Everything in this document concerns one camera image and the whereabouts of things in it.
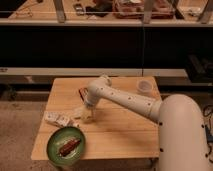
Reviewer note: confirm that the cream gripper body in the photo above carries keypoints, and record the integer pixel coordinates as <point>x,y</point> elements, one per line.
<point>88,111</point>

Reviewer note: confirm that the white sponge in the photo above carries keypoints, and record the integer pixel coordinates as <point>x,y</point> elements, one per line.
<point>78,114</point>

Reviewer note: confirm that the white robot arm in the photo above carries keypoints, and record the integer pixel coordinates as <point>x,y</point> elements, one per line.
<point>181,129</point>

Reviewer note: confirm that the green ceramic bowl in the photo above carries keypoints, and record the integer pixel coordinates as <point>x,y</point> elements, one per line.
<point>58,139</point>

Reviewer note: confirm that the brown chocolate bar in bowl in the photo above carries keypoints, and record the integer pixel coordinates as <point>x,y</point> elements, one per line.
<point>68,147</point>

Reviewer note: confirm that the dark red snack bar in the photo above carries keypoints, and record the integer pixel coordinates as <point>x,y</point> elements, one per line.
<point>83,93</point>

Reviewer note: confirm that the white crumpled wrapper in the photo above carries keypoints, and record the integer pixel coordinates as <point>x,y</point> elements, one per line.
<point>59,119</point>

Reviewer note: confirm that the white plastic cup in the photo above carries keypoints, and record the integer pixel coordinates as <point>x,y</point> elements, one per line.
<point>144,87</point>

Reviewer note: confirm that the black device on shelf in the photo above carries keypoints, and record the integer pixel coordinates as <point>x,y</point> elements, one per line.
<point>100,10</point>

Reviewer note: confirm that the red plastic container on shelf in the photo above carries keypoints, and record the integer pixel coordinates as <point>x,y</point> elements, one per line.
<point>135,9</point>

